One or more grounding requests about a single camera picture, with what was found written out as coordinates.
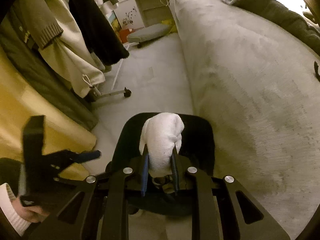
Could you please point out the grey bed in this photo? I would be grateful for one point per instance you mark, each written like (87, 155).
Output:
(250, 80)

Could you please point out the black trash bin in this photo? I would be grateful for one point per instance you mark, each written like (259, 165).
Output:
(200, 142)

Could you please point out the wheeled clothes rack base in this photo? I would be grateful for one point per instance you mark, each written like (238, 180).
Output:
(112, 94)

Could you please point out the yellow cloth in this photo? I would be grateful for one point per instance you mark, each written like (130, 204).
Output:
(30, 125)

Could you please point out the black hanging garment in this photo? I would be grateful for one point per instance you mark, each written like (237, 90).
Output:
(97, 22)

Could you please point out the person's left hand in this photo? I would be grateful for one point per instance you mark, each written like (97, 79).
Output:
(30, 213)

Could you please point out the white tissue wad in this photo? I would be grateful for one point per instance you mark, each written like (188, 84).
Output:
(162, 140)

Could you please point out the olive knit sweater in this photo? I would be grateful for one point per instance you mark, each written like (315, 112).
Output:
(37, 12)

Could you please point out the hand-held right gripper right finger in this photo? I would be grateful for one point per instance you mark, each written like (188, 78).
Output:
(175, 172)

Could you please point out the dark grey fleece blanket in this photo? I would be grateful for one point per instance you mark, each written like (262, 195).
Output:
(275, 12)

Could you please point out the red box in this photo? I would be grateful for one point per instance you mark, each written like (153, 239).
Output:
(124, 34)

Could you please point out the grey cushioned stool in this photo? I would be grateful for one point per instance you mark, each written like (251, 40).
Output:
(147, 33)

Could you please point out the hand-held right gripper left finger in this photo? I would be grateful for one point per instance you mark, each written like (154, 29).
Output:
(145, 172)

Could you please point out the white dressing table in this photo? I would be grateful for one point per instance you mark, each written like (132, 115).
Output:
(140, 2)

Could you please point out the yellow plastic bag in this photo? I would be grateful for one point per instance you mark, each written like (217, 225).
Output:
(168, 26)

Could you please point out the yellow framed picture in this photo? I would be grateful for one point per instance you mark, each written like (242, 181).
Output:
(115, 23)

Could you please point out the dark green hanging garment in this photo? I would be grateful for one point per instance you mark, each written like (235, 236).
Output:
(42, 80)

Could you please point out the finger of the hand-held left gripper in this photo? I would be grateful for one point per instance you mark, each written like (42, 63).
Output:
(83, 156)

